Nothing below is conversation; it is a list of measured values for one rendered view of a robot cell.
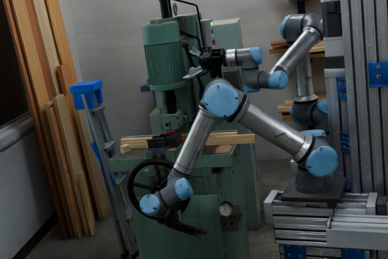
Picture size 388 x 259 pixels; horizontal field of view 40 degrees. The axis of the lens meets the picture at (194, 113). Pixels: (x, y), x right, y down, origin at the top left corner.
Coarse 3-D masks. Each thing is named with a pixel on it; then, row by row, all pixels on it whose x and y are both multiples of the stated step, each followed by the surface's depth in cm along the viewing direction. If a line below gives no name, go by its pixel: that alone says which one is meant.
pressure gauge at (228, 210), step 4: (224, 204) 241; (228, 204) 240; (220, 208) 242; (224, 208) 241; (228, 208) 241; (232, 208) 241; (220, 212) 242; (224, 212) 242; (228, 212) 241; (228, 216) 244
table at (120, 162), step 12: (228, 144) 256; (120, 156) 260; (132, 156) 257; (144, 156) 255; (204, 156) 244; (216, 156) 243; (228, 156) 242; (120, 168) 256; (132, 168) 255; (144, 168) 253
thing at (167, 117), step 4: (176, 112) 261; (180, 112) 262; (164, 116) 257; (168, 116) 256; (172, 116) 256; (176, 116) 256; (180, 116) 262; (164, 120) 257; (168, 120) 257; (172, 120) 256; (176, 120) 256; (180, 120) 261; (184, 120) 268; (164, 124) 258; (172, 124) 257; (176, 124) 256; (180, 124) 261; (168, 128) 258; (172, 128) 257; (176, 128) 257
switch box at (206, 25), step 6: (210, 18) 280; (198, 24) 274; (204, 24) 274; (210, 24) 277; (198, 30) 275; (204, 30) 274; (210, 30) 276; (204, 36) 275; (210, 36) 275; (204, 42) 276; (210, 42) 275
